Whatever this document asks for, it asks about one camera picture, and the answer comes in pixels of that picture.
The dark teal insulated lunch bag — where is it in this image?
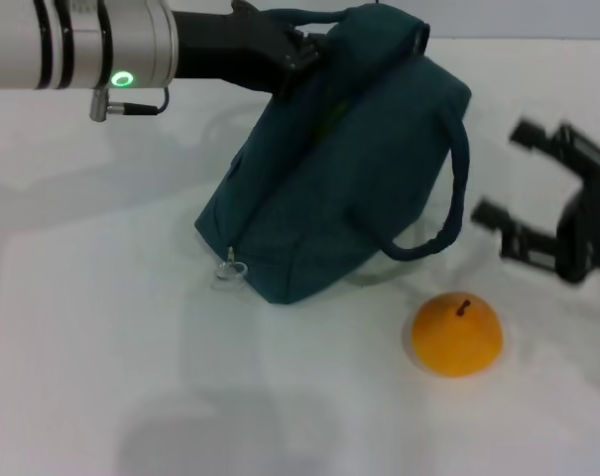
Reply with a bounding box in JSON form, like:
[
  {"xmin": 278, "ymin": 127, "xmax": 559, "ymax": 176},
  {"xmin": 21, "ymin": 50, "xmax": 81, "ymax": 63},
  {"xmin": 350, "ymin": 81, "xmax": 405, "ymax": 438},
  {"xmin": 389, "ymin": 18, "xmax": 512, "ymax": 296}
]
[{"xmin": 194, "ymin": 2, "xmax": 473, "ymax": 307}]

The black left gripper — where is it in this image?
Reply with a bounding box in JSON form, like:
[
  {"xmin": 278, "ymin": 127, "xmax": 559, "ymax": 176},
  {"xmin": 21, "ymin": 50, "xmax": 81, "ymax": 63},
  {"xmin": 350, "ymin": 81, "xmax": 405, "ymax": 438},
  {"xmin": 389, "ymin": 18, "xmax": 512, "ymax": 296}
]
[{"xmin": 170, "ymin": 0, "xmax": 331, "ymax": 99}]

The orange yellow pear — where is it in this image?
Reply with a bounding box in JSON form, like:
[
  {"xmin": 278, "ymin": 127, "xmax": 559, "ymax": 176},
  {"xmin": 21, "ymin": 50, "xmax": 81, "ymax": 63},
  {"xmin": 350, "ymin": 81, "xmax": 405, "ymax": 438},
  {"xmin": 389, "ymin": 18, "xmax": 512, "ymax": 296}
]
[{"xmin": 411, "ymin": 292, "xmax": 504, "ymax": 379}]

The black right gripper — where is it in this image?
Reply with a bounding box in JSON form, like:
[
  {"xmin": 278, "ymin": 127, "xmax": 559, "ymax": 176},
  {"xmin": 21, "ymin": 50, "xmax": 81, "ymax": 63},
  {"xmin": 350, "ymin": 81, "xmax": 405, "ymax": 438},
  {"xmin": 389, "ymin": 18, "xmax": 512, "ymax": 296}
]
[{"xmin": 470, "ymin": 116, "xmax": 600, "ymax": 287}]

